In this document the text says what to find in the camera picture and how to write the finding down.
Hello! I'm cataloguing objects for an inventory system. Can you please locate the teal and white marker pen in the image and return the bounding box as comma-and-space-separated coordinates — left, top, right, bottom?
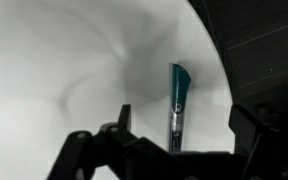
168, 63, 191, 154

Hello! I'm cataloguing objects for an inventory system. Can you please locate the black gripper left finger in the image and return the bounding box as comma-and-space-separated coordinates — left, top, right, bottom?
46, 104, 172, 180

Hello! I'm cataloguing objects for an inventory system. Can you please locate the round white table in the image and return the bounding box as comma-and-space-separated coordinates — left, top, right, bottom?
0, 0, 234, 180

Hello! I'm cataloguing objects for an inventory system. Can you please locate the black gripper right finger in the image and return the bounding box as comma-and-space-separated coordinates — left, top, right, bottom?
229, 105, 288, 180

